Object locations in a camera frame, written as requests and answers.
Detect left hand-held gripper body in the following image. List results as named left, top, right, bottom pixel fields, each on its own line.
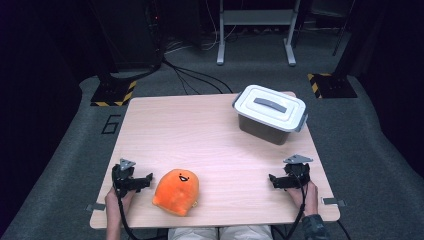
left=111, top=158, right=138, bottom=198

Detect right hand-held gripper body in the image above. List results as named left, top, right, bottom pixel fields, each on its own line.
left=283, top=154, right=312, bottom=190

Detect orange plush toy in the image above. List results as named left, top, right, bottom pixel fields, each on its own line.
left=152, top=168, right=200, bottom=217

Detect brown translucent storage box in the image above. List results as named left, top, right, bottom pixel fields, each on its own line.
left=232, top=93, right=308, bottom=146

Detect person's left hand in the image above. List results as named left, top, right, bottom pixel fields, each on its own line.
left=104, top=187, right=136, bottom=215

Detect person's right hand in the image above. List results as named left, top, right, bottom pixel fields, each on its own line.
left=287, top=180, right=320, bottom=218

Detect person's right leg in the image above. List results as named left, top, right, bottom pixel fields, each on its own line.
left=219, top=224, right=274, bottom=240

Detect person's leg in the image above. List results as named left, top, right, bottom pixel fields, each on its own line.
left=219, top=224, right=274, bottom=240
left=167, top=226, right=220, bottom=240

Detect person's left leg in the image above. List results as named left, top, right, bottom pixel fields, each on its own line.
left=167, top=226, right=220, bottom=240

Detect black stand with hazard tape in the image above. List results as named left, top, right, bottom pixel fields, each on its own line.
left=87, top=0, right=138, bottom=108
left=307, top=0, right=369, bottom=100

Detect dark computer cabinet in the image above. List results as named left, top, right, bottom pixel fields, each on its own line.
left=109, top=0, right=165, bottom=72

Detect thin black pole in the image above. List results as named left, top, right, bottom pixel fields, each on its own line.
left=332, top=0, right=356, bottom=57

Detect right hand-held gripper black cable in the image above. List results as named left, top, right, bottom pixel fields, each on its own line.
left=284, top=173, right=308, bottom=240

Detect hand-held gripper black cable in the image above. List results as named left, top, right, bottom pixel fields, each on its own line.
left=115, top=188, right=140, bottom=240
left=284, top=173, right=308, bottom=240

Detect left hand-held gripper black cable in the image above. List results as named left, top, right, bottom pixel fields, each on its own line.
left=115, top=188, right=140, bottom=240

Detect grey metal table bracket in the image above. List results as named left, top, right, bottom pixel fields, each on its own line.
left=85, top=202, right=107, bottom=213
left=320, top=197, right=347, bottom=207

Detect black cable under table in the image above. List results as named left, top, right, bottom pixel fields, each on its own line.
left=335, top=219, right=352, bottom=240

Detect thin black floor cable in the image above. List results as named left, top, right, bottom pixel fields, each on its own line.
left=172, top=68, right=202, bottom=96

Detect thick black floor cable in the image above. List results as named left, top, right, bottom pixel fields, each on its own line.
left=162, top=57, right=234, bottom=95

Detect white floor cables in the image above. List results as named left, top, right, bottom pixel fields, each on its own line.
left=164, top=0, right=241, bottom=54

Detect white metal stand frame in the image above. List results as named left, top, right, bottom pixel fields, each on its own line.
left=216, top=0, right=302, bottom=67

